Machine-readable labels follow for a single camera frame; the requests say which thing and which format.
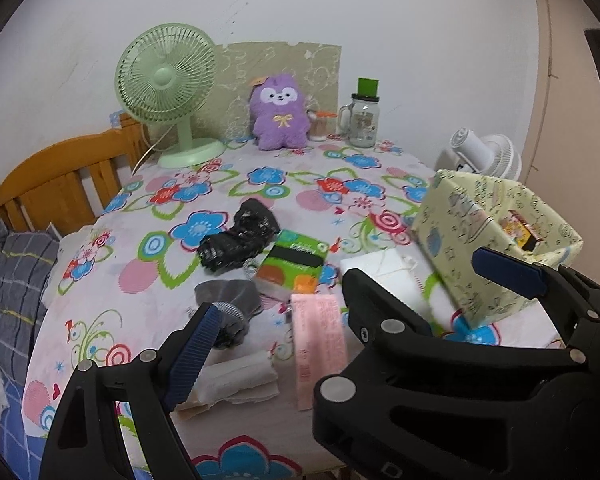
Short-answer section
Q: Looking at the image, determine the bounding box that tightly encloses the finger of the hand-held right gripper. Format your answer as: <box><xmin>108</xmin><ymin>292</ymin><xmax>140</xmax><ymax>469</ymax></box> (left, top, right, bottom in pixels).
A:
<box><xmin>471</xmin><ymin>247</ymin><xmax>600</xmax><ymax>392</ymax></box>
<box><xmin>311</xmin><ymin>268</ymin><xmax>600</xmax><ymax>480</ymax></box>

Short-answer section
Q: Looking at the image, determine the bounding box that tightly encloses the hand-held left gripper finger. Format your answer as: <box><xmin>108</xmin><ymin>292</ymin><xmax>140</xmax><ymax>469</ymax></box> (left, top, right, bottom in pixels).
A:
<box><xmin>39</xmin><ymin>301</ymin><xmax>245</xmax><ymax>480</ymax></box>

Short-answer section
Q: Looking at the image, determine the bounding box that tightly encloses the yellow cartoon print box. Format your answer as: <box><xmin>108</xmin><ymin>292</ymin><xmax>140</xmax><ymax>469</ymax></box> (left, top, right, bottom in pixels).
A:
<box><xmin>411</xmin><ymin>169</ymin><xmax>585</xmax><ymax>330</ymax></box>

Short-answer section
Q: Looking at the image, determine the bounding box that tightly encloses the pink tissue packet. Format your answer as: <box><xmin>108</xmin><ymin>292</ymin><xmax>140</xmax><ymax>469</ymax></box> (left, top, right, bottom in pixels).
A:
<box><xmin>290</xmin><ymin>294</ymin><xmax>348</xmax><ymax>411</ymax></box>

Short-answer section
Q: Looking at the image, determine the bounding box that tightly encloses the grey sock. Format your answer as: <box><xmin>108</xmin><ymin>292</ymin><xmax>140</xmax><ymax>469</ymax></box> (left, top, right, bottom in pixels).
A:
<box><xmin>195</xmin><ymin>280</ymin><xmax>263</xmax><ymax>351</ymax></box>

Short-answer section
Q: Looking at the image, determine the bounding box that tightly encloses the green tissue pack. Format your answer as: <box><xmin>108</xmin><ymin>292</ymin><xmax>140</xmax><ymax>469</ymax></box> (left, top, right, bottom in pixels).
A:
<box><xmin>255</xmin><ymin>229</ymin><xmax>330</xmax><ymax>295</ymax></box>

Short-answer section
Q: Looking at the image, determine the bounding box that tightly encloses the small red yellow box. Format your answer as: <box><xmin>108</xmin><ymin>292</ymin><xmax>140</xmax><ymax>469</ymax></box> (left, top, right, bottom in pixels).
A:
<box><xmin>502</xmin><ymin>210</ymin><xmax>542</xmax><ymax>254</ymax></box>

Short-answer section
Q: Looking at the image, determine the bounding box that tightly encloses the white standing fan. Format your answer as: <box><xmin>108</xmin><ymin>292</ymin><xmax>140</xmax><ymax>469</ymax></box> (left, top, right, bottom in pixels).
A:
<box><xmin>432</xmin><ymin>127</ymin><xmax>523</xmax><ymax>181</ymax></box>

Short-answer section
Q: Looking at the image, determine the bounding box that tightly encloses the beige door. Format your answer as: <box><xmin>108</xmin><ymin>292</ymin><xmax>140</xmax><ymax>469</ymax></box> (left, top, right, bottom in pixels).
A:
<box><xmin>522</xmin><ymin>0</ymin><xmax>600</xmax><ymax>291</ymax></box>

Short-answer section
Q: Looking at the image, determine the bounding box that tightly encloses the floral tablecloth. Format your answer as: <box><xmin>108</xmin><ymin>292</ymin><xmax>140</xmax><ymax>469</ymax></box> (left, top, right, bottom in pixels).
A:
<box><xmin>22</xmin><ymin>137</ymin><xmax>571</xmax><ymax>480</ymax></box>

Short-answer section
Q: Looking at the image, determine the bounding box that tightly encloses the glass jar with green lid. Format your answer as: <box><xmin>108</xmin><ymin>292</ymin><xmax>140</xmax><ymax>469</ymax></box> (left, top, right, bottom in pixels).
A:
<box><xmin>337</xmin><ymin>77</ymin><xmax>381</xmax><ymax>149</ymax></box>

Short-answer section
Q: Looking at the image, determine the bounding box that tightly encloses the cotton swab jar orange lid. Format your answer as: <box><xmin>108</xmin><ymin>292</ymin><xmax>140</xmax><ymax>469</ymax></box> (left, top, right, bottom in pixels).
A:
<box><xmin>309</xmin><ymin>109</ymin><xmax>339</xmax><ymax>141</ymax></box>

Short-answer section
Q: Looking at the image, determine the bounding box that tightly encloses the grey plaid bedding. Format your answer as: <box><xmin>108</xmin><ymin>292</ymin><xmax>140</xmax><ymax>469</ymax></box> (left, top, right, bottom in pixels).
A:
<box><xmin>0</xmin><ymin>217</ymin><xmax>61</xmax><ymax>396</ymax></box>

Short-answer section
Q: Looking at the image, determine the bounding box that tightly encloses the blue checked bedsheet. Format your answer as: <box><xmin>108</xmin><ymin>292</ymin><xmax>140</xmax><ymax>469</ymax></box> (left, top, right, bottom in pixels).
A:
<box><xmin>0</xmin><ymin>375</ymin><xmax>51</xmax><ymax>480</ymax></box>

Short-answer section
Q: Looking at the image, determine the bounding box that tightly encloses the purple plush toy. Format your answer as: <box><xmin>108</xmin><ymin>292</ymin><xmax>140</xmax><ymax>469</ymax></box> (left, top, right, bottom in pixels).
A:
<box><xmin>249</xmin><ymin>74</ymin><xmax>312</xmax><ymax>152</ymax></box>

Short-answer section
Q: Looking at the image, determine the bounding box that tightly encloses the beige patterned cardboard sheet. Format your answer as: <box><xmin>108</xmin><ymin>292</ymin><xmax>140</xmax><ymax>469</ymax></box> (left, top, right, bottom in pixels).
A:
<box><xmin>215</xmin><ymin>41</ymin><xmax>342</xmax><ymax>143</ymax></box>

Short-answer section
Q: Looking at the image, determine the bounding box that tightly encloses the green desk fan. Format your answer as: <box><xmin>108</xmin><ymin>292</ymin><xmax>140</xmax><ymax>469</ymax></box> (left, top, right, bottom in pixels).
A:
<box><xmin>116</xmin><ymin>22</ymin><xmax>226</xmax><ymax>169</ymax></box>

